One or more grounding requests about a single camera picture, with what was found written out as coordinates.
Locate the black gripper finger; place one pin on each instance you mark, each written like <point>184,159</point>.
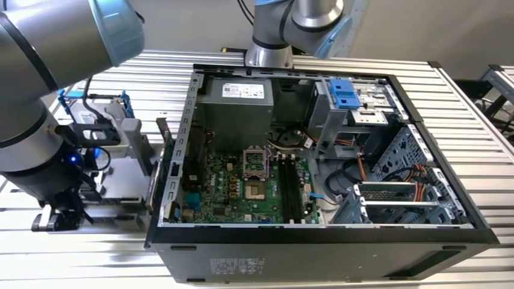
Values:
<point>61,222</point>

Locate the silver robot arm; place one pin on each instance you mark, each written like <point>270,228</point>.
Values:
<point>41,45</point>

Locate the black RAM slot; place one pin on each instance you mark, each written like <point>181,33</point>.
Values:
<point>285,189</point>
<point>297,189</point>

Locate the grey parts rack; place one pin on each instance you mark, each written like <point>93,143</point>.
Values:
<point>129,177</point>

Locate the hard disk in blue carrier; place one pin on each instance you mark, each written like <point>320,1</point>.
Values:
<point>113,110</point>

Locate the blue expansion slot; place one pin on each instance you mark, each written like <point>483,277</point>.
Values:
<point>193,201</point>

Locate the graphics card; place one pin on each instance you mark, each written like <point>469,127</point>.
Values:
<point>166,132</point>

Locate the green motherboard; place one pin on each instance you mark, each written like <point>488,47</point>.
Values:
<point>225,192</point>

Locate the CPU socket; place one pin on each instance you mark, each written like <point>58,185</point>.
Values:
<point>256,191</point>

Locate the grey power supply unit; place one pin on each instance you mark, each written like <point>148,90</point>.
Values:
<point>237,120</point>

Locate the black round fan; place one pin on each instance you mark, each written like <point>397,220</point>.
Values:
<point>288,137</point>

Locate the yellow black plug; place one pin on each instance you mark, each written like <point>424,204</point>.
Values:
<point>228,49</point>

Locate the black PC case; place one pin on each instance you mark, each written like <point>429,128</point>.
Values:
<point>321,256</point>

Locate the blue drive latch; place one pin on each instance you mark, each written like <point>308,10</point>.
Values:
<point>341,93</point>

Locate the grey disk bay cage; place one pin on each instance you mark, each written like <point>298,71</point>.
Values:
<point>401,204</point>

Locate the metal frame side table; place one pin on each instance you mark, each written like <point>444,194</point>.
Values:
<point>503,81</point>

